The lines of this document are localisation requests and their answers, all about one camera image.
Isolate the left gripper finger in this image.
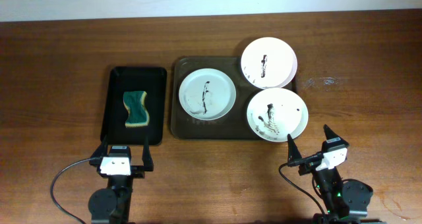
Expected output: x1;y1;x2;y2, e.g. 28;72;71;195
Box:
94;136;108;158
142;137;154;167

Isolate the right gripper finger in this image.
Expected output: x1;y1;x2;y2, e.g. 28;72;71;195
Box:
287;134;302;162
323;125;342;142

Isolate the green yellow sponge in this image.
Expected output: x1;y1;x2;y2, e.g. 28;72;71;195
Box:
123;91;150;128

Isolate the white plate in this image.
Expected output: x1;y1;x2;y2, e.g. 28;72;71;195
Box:
240;37;298;89
178;68;237;121
246;88;309;142

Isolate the white plate top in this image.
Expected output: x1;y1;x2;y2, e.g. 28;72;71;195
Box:
240;37;298;89

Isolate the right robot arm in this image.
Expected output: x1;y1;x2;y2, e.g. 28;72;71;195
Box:
280;125;373;223

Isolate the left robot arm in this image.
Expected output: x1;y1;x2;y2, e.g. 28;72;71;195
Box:
88;139;154;224

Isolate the dark brown large tray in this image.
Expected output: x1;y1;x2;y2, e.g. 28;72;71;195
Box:
169;56;260;140

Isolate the black small tray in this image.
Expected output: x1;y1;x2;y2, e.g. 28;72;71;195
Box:
100;67;167;146

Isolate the left black cable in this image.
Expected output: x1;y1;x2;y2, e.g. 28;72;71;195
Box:
49;157;100;224

